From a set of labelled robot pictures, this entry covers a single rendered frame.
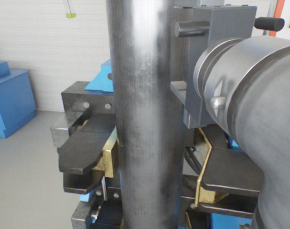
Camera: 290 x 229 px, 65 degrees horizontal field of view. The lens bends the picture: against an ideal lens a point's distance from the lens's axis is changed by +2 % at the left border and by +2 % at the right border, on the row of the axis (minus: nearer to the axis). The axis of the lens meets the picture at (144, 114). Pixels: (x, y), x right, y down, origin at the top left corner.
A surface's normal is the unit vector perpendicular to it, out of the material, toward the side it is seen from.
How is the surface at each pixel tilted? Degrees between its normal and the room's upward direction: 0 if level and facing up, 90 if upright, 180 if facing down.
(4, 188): 0
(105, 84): 90
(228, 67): 54
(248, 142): 103
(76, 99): 90
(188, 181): 0
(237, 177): 0
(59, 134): 90
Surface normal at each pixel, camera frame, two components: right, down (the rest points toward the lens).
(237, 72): -0.81, -0.42
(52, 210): -0.01, -0.89
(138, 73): -0.27, 0.44
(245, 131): -0.97, 0.19
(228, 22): 0.20, 0.45
